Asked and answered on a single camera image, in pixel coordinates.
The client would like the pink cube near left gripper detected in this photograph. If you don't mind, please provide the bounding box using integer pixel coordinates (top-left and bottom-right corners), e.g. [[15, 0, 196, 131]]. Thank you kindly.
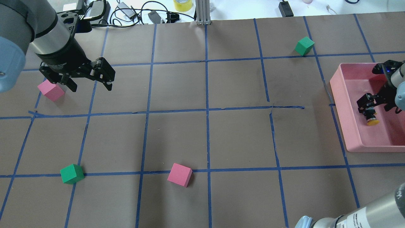
[[37, 79, 65, 102]]

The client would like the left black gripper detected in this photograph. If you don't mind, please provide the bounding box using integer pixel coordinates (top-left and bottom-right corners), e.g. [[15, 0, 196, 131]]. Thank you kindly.
[[39, 40, 115, 92]]

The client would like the aluminium profile post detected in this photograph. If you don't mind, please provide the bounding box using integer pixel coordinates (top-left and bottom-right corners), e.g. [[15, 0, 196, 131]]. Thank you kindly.
[[195, 0, 211, 25]]

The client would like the yellow push button switch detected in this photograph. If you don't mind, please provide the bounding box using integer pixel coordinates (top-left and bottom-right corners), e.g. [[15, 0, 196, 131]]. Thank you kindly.
[[363, 108, 380, 126]]

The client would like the green cube far right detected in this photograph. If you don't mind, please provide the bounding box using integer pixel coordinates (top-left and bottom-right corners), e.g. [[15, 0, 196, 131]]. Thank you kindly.
[[295, 36, 315, 56]]

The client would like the black power adapter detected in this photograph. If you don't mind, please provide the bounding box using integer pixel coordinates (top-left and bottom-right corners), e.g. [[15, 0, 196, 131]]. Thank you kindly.
[[148, 10, 164, 24]]

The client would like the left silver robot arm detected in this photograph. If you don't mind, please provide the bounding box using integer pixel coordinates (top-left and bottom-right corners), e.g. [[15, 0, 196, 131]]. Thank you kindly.
[[0, 0, 115, 92]]

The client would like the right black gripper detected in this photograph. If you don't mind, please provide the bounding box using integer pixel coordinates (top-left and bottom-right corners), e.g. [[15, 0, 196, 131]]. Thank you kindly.
[[357, 83, 402, 114]]

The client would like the pink plastic bin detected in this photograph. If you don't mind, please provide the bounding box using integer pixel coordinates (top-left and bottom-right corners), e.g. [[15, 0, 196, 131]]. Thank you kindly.
[[330, 63, 405, 153]]

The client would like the yellow tape roll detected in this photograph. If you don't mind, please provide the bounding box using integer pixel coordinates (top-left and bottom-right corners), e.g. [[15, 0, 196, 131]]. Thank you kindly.
[[173, 0, 193, 12]]

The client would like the green cube front left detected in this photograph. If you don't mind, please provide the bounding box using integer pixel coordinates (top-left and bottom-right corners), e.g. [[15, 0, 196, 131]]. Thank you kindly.
[[60, 164, 85, 185]]

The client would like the green cube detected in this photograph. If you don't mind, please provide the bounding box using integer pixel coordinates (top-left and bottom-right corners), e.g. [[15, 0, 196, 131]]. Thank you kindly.
[[295, 36, 315, 56], [60, 164, 85, 185]]

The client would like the pink cube centre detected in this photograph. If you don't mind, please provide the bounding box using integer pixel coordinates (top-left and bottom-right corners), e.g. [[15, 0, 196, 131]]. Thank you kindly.
[[167, 163, 193, 187]]

